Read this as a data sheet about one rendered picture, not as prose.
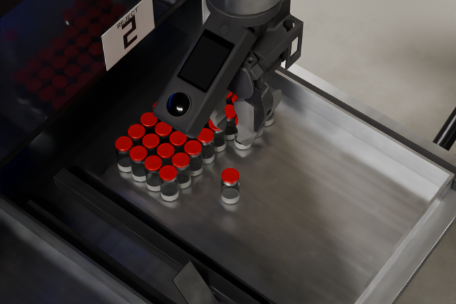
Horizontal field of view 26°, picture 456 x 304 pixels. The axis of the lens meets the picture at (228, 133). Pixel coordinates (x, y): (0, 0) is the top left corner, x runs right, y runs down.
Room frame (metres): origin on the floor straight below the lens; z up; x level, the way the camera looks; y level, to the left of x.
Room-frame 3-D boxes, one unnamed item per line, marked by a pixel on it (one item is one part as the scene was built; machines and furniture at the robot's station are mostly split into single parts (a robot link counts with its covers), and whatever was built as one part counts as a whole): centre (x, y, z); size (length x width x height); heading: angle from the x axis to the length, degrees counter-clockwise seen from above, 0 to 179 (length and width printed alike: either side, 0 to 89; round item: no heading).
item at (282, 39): (0.65, -0.02, 1.15); 0.09 x 0.08 x 0.12; 141
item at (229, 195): (0.63, 0.00, 0.90); 0.02 x 0.02 x 0.04
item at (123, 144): (0.74, 0.07, 0.90); 0.18 x 0.02 x 0.05; 142
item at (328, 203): (0.64, -0.05, 0.90); 0.34 x 0.26 x 0.04; 52
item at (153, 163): (0.71, 0.04, 0.90); 0.18 x 0.02 x 0.05; 142
